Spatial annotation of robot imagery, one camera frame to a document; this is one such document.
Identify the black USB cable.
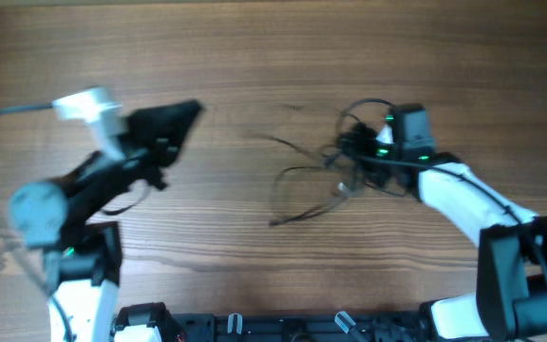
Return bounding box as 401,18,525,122
244,98,398,228

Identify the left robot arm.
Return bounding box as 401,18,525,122
9,100,203,341

